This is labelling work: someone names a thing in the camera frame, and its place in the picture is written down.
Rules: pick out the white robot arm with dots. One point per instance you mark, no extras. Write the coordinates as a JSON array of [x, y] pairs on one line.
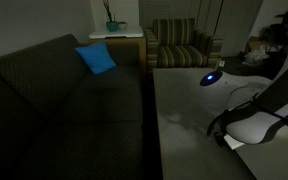
[[250, 90]]

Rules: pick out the striped armchair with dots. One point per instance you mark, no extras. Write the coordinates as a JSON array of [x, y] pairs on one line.
[[180, 50]]

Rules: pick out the bright blue cushion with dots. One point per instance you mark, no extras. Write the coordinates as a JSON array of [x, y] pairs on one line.
[[96, 58]]

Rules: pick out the wooden side table white top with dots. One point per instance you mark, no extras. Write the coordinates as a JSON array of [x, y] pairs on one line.
[[117, 33]]

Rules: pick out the small white plant pot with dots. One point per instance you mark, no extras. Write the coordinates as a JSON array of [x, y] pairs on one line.
[[122, 25]]

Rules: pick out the plant in teal pot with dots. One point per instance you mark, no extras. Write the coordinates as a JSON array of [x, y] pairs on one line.
[[112, 26]]

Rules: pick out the dark fabric sofa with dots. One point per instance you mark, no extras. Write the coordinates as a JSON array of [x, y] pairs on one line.
[[67, 110]]

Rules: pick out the window blinds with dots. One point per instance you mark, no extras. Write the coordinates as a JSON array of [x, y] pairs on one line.
[[167, 10]]

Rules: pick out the white closet doors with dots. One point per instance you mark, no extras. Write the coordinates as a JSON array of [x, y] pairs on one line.
[[234, 23]]

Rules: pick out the white crumpled bag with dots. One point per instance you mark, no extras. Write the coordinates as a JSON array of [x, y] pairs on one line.
[[255, 57]]

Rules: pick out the cardboard box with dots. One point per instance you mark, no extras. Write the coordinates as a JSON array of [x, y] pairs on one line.
[[257, 43]]

